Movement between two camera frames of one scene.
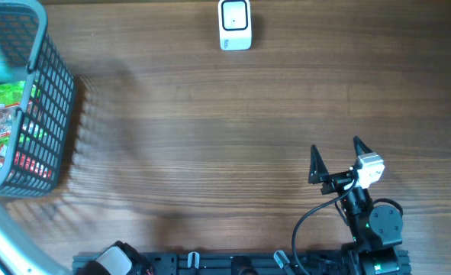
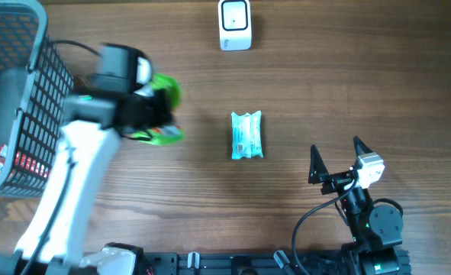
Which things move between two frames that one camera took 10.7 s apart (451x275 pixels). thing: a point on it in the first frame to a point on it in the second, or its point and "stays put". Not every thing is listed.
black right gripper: [319, 171] stays put
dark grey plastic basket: [33, 162] stays put
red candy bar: [25, 162] stays put
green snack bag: [4, 98] to [165, 134]
